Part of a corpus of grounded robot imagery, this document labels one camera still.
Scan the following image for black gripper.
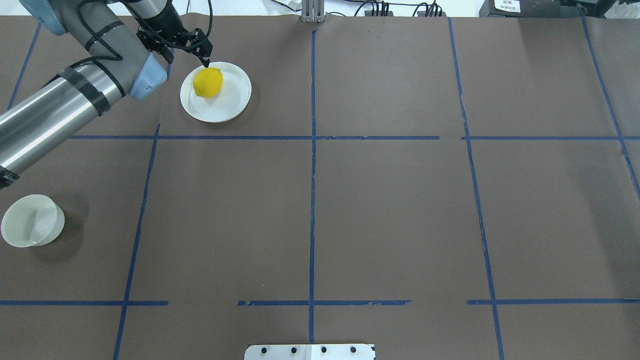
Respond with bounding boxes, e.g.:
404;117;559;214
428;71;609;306
136;26;211;68

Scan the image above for yellow lemon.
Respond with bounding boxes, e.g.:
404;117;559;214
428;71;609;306
192;67;224;99

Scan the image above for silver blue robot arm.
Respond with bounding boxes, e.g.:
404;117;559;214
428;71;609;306
0;0;213;189

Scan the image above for white round plate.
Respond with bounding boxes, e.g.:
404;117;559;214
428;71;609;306
179;61;253;124

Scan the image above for white bowl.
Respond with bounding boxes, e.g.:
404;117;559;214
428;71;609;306
1;194;66;248

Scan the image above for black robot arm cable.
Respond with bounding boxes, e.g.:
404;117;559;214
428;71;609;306
75;0;215;66

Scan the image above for aluminium frame post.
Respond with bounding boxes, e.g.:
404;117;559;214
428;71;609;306
301;0;326;23

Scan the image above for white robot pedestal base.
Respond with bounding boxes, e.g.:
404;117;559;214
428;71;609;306
244;343;377;360

